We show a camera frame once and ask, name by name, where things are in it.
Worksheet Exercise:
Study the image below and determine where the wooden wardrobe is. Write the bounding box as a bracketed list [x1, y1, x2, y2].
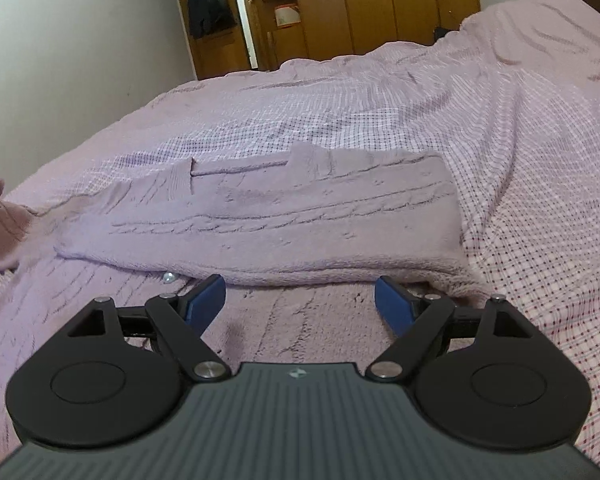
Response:
[289, 0, 482, 61]

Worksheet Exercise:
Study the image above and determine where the white box with red print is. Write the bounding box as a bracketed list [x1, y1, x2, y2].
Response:
[275, 4, 302, 27]

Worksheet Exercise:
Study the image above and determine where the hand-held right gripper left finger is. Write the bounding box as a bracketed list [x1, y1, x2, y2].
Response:
[67, 274, 231, 384]

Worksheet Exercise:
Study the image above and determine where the pink checked bedspread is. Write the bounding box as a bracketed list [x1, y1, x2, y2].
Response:
[0, 0, 600, 466]

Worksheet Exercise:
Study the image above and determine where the wooden shelf unit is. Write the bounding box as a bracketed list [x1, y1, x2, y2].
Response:
[256, 0, 312, 72]

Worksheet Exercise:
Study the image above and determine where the lilac cable knit sweater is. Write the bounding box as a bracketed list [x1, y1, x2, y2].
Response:
[0, 142, 481, 386]

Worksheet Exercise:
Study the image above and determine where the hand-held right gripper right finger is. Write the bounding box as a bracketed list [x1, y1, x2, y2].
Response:
[365, 275, 537, 384]

